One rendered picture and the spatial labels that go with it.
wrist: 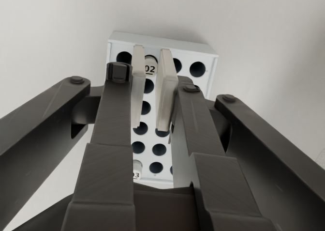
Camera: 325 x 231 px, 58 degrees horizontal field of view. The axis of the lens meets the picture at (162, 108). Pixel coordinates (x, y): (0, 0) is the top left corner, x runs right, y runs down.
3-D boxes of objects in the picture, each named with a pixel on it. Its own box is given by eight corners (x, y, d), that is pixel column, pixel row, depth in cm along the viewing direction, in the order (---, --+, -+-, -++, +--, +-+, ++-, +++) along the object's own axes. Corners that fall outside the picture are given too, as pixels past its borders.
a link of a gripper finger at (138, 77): (139, 129, 16) (125, 128, 15) (139, 84, 22) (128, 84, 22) (146, 75, 14) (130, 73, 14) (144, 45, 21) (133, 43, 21)
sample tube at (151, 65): (155, 62, 25) (156, 79, 21) (140, 60, 25) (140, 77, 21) (156, 48, 25) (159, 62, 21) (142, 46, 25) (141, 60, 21)
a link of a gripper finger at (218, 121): (178, 106, 13) (242, 114, 14) (171, 73, 18) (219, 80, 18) (173, 135, 14) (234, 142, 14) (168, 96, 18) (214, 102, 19)
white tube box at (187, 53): (184, 162, 31) (188, 186, 27) (102, 154, 30) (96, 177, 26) (209, 44, 26) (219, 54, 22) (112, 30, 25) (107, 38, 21)
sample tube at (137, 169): (141, 153, 29) (140, 182, 25) (129, 151, 29) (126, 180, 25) (143, 142, 29) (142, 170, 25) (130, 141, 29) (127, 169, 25)
